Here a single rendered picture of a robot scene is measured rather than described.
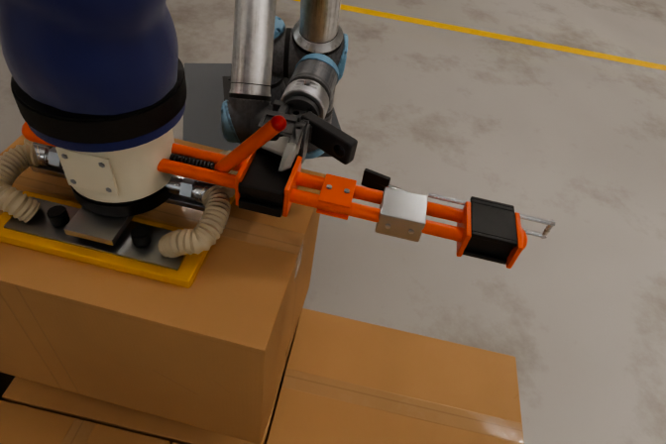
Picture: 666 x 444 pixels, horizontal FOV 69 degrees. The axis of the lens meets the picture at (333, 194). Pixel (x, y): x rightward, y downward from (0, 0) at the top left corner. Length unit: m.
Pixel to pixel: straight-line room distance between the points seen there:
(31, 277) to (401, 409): 0.86
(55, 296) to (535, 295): 1.97
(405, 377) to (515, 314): 1.03
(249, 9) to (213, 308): 0.60
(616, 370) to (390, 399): 1.26
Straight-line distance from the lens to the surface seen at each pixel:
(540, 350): 2.23
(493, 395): 1.39
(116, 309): 0.81
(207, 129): 1.58
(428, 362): 1.37
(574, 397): 2.19
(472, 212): 0.77
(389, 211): 0.74
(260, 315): 0.77
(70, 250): 0.87
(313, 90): 0.92
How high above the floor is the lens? 1.71
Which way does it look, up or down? 44 degrees down
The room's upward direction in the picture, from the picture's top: 10 degrees clockwise
